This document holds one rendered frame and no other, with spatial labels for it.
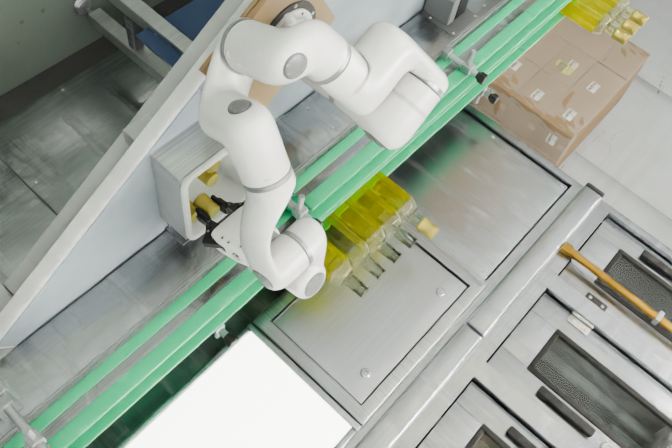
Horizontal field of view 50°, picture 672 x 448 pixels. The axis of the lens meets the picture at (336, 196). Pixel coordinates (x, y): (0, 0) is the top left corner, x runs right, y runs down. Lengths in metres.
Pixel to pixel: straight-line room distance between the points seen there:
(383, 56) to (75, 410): 0.86
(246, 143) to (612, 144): 5.55
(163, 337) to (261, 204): 0.46
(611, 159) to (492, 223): 4.46
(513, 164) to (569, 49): 3.85
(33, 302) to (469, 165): 1.19
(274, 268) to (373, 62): 0.37
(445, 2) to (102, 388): 1.19
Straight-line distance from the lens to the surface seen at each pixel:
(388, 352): 1.68
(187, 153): 1.34
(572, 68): 5.75
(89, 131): 2.02
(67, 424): 1.46
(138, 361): 1.48
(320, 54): 1.07
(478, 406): 1.74
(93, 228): 1.39
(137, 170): 1.35
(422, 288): 1.76
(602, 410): 1.85
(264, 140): 1.08
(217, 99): 1.13
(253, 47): 1.06
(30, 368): 1.49
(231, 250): 1.36
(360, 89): 1.17
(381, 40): 1.18
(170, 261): 1.54
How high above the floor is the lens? 1.43
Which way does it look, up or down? 17 degrees down
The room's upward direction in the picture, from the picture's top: 130 degrees clockwise
